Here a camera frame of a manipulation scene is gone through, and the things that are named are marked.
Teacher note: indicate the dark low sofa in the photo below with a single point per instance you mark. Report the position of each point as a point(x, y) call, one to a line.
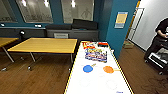
point(13, 31)

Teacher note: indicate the yellow white air hockey table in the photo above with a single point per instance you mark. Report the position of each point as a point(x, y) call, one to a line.
point(100, 81)

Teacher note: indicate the yellow framed wall sign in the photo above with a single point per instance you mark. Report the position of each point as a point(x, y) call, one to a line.
point(121, 19)

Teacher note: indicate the yellow wooden table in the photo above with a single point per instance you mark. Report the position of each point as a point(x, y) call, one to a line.
point(43, 45)
point(5, 41)

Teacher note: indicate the interior glass window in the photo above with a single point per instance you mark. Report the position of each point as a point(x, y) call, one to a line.
point(35, 10)
point(6, 10)
point(78, 10)

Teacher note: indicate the orange disc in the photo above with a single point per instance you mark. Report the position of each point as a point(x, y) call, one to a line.
point(108, 69)

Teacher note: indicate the cardboard box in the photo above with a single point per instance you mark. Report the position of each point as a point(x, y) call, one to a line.
point(128, 44)

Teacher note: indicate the person in black shirt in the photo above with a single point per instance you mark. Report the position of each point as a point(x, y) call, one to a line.
point(160, 38)

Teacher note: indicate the grey white box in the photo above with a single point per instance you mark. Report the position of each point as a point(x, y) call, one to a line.
point(61, 35)

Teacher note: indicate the red black box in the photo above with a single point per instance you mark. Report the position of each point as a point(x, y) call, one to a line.
point(103, 43)

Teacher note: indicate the black wheeled cart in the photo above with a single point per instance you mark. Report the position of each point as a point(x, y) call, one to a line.
point(158, 61)

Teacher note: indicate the blue disc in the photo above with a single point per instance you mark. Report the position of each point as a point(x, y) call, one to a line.
point(87, 68)

